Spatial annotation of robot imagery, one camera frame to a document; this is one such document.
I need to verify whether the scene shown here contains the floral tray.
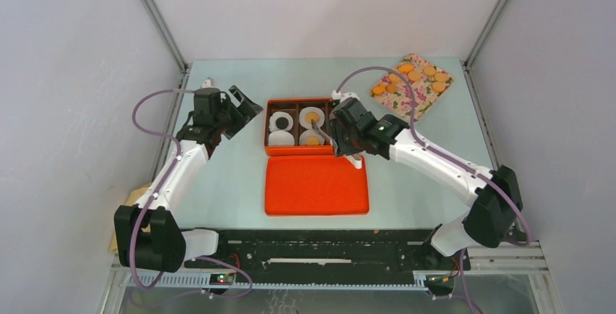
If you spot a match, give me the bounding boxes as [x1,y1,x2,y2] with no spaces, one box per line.
[370,54,455,121]

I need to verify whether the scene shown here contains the white paper cup bottom-left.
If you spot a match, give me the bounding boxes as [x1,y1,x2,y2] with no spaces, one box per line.
[267,130,295,147]

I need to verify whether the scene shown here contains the white paper cup bottom-middle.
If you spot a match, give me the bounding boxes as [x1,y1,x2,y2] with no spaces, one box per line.
[299,129,325,146]

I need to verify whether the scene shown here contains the metal tongs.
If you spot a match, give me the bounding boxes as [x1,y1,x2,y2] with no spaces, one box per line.
[311,120,363,169]

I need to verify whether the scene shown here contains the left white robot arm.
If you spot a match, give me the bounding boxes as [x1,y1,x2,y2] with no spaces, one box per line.
[114,86,263,273]

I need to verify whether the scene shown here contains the white paper cup top-middle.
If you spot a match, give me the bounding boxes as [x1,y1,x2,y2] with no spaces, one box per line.
[299,107,325,129]

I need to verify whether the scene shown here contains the black sandwich cookie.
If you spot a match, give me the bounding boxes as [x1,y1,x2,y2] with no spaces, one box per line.
[275,117,289,130]

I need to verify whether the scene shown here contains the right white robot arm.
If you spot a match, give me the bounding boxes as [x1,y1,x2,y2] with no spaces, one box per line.
[328,97,523,269]

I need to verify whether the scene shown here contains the orange cookie tin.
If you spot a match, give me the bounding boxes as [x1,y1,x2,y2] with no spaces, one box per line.
[264,97,336,157]

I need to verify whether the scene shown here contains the orange tin lid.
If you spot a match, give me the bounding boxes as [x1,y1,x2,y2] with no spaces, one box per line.
[264,155,370,217]

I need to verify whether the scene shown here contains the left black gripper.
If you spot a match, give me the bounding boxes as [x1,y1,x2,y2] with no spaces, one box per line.
[214,86,262,140]

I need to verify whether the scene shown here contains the white paper cup top-left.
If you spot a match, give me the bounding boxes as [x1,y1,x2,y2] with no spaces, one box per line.
[269,111,293,132]

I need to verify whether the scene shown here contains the orange cookie on tray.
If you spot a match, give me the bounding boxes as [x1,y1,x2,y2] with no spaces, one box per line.
[388,73,401,84]
[431,81,447,93]
[305,136,321,145]
[397,63,415,74]
[423,65,437,77]
[434,72,449,83]
[407,71,422,82]

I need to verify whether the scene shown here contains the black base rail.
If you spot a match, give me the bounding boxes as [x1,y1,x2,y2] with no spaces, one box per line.
[213,229,471,286]

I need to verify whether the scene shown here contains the yellow cloth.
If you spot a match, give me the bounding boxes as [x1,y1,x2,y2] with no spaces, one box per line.
[108,185,149,254]

